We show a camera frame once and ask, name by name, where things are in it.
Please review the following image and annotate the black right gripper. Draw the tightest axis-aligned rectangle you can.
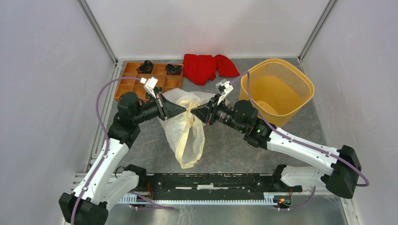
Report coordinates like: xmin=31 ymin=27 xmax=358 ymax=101
xmin=190 ymin=93 xmax=246 ymax=133

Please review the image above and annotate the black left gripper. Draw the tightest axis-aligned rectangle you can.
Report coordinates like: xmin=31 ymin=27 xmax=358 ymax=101
xmin=133 ymin=92 xmax=186 ymax=124

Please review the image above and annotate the pale yellow plastic trash bag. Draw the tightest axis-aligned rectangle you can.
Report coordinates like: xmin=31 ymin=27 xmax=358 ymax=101
xmin=160 ymin=88 xmax=215 ymax=169

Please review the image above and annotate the yellow mesh trash bin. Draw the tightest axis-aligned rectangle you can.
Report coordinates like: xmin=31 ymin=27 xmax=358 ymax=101
xmin=239 ymin=59 xmax=315 ymax=127

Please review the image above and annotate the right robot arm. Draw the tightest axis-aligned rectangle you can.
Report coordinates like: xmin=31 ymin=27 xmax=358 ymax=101
xmin=190 ymin=94 xmax=361 ymax=199

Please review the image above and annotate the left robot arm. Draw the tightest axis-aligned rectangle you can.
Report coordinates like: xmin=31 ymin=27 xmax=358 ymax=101
xmin=59 ymin=92 xmax=186 ymax=225

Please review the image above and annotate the orange wooden compartment tray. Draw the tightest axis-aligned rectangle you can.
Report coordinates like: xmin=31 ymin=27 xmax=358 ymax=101
xmin=114 ymin=62 xmax=184 ymax=101

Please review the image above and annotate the black rolled item back right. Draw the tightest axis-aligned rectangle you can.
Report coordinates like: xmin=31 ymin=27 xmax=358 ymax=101
xmin=165 ymin=64 xmax=183 ymax=75

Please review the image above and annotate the black rolled item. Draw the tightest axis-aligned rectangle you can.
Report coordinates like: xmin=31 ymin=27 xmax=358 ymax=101
xmin=165 ymin=64 xmax=183 ymax=75
xmin=136 ymin=60 xmax=154 ymax=74

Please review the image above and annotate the red cloth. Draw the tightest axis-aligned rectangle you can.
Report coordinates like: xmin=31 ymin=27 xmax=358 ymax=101
xmin=183 ymin=54 xmax=240 ymax=86

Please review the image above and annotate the black rolled item back left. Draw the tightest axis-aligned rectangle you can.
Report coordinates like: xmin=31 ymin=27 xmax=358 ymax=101
xmin=136 ymin=60 xmax=154 ymax=74

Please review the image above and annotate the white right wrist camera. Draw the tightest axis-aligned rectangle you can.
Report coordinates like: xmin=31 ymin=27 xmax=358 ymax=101
xmin=215 ymin=79 xmax=233 ymax=105

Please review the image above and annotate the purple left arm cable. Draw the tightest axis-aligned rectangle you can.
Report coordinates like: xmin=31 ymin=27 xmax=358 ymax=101
xmin=69 ymin=77 xmax=175 ymax=225

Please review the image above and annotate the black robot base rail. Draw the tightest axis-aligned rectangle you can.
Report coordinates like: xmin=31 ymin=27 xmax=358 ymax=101
xmin=124 ymin=165 xmax=303 ymax=203

